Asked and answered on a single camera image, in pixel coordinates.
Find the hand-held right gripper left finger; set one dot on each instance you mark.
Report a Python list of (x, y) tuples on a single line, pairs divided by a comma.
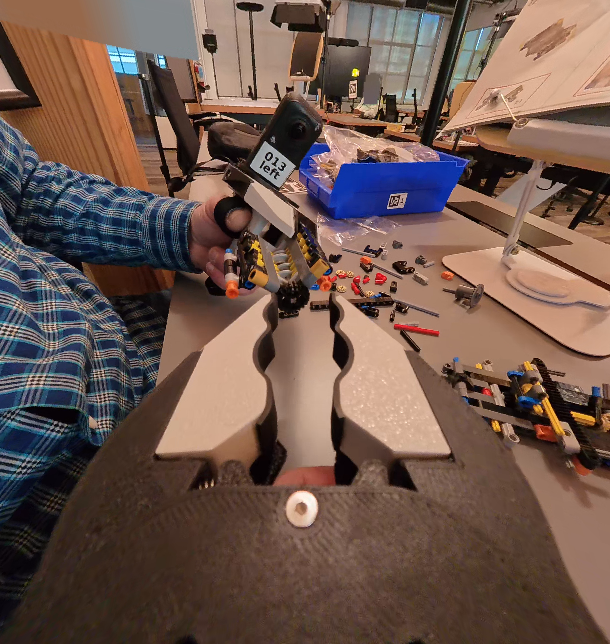
[(214, 402)]

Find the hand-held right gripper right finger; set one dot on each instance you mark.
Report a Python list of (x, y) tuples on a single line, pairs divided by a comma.
[(390, 402)]

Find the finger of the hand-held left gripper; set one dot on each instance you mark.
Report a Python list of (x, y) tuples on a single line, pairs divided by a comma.
[(275, 209)]

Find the yellow black lego engine block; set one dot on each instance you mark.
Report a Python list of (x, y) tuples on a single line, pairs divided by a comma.
[(305, 251)]

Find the lego car chassis assembly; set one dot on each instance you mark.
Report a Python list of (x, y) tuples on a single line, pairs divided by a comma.
[(536, 402)]

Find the person's left forearm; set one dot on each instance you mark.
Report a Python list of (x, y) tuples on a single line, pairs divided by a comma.
[(109, 226)]

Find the lego sticker sheet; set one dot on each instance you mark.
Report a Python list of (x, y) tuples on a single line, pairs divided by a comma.
[(295, 187)]

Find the thick black lego axle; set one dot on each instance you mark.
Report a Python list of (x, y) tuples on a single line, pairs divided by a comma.
[(410, 341)]

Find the red lego axle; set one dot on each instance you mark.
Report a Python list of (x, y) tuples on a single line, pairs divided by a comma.
[(416, 330)]

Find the long grey lego axle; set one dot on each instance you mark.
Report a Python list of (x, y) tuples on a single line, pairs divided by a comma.
[(415, 308)]

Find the long black lego beam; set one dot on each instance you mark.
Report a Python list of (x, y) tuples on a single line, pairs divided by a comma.
[(350, 303)]

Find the pile of small lego pieces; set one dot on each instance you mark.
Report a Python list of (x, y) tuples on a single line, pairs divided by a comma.
[(356, 288)]

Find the clear bags of lego parts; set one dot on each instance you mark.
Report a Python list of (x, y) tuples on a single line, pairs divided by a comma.
[(375, 146)]

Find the grey lego liftarm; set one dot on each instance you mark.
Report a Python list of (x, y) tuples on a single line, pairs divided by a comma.
[(420, 278)]

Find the thin grey lego axle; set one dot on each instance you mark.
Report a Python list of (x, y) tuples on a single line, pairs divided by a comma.
[(388, 271)]

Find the grey lego differential gear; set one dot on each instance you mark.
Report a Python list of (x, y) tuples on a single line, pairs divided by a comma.
[(468, 294)]

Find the grey lego connector pieces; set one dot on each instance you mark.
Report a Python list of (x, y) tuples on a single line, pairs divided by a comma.
[(424, 261)]

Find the lego instruction booklet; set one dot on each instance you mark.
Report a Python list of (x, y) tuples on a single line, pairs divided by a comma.
[(536, 60)]

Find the person's left hand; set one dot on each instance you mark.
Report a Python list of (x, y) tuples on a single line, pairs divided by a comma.
[(202, 236)]

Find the person's right hand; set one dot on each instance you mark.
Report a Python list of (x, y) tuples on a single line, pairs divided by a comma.
[(305, 477)]

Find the black bag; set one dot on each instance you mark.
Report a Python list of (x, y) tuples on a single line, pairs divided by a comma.
[(234, 140)]

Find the wooden top desk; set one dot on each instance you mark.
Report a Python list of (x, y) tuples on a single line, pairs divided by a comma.
[(244, 108)]

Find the black office chair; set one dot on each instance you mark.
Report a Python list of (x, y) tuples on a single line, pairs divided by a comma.
[(174, 126)]

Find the empty clear plastic bag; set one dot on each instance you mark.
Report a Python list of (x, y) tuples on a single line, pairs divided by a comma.
[(355, 226)]

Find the blue parts bin with tag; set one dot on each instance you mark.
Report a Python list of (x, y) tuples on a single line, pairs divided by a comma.
[(375, 196)]

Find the red fire extinguisher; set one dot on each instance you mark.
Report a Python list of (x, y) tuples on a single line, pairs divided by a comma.
[(199, 75)]

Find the black floor lamp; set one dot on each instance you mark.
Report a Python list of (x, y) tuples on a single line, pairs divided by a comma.
[(252, 50)]

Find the curved wooden board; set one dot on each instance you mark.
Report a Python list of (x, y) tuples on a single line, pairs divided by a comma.
[(306, 58)]

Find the black studio light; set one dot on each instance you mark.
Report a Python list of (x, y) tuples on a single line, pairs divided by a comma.
[(297, 17)]

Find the person's plaid shirt torso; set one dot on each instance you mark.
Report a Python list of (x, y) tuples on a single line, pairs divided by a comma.
[(43, 352)]

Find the black metal pole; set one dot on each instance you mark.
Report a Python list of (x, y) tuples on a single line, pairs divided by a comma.
[(443, 75)]

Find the white book stand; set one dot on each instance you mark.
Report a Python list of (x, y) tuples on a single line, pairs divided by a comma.
[(523, 211)]

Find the black lego bracket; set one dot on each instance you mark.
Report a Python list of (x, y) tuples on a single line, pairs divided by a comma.
[(403, 266)]

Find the black wall box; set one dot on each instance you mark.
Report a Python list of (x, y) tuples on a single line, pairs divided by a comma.
[(210, 41)]

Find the black framed wall sign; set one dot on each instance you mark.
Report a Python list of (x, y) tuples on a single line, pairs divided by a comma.
[(8, 65)]

